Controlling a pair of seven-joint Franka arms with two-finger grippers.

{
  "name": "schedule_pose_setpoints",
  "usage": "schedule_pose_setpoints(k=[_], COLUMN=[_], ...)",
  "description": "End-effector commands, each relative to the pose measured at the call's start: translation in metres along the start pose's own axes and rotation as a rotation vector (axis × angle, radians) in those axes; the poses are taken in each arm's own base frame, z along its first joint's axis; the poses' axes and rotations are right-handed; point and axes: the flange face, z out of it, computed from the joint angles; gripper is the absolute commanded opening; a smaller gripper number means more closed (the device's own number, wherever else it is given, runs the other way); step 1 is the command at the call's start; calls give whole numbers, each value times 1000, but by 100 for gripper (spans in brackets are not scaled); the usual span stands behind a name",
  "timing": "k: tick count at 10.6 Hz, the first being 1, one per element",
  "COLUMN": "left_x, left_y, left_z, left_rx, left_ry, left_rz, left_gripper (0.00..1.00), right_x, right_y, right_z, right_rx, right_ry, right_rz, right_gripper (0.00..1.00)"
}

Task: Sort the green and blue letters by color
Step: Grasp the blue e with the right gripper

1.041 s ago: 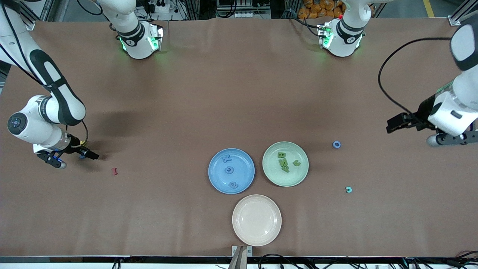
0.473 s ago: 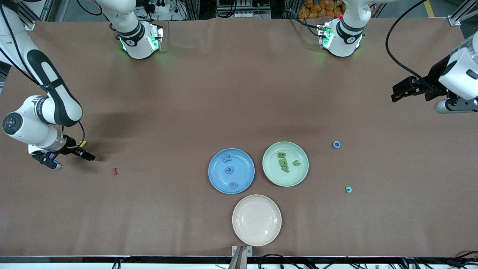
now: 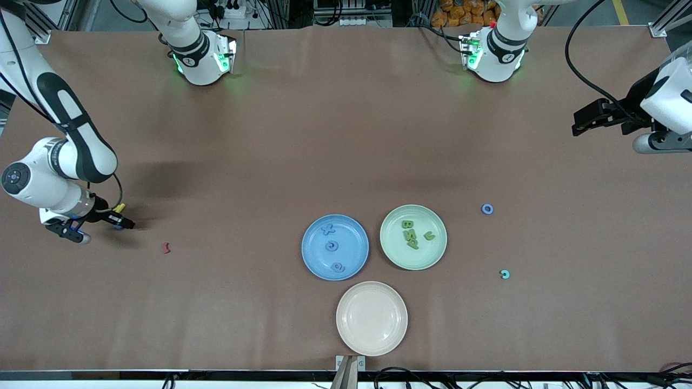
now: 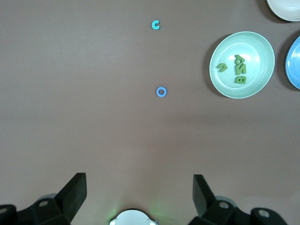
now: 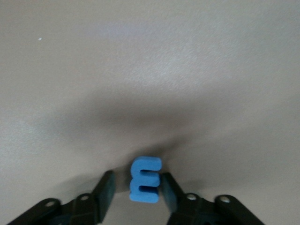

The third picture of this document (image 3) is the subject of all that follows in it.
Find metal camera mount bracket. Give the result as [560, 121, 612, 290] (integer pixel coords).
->
[331, 355, 366, 389]

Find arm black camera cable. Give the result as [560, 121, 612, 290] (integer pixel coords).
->
[0, 0, 124, 214]
[565, 0, 638, 119]

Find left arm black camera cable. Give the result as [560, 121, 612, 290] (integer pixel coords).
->
[565, 0, 638, 119]

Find green plate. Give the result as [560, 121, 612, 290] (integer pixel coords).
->
[379, 204, 448, 271]

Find aluminium frame profile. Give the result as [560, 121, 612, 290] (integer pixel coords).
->
[649, 0, 692, 38]
[24, 0, 82, 45]

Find blue plate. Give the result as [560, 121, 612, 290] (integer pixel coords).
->
[301, 214, 370, 281]

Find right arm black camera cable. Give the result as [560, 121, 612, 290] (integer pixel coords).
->
[0, 0, 124, 214]

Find white power strip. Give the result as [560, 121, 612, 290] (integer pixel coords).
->
[336, 15, 379, 28]
[208, 0, 260, 21]

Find pile of orange objects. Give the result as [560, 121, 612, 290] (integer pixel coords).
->
[431, 0, 498, 28]

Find brown table cover sheet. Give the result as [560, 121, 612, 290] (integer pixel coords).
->
[0, 26, 692, 373]

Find aluminium table edge rail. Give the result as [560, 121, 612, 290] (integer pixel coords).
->
[0, 370, 692, 383]

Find beige plate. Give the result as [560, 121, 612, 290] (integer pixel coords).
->
[336, 281, 409, 357]

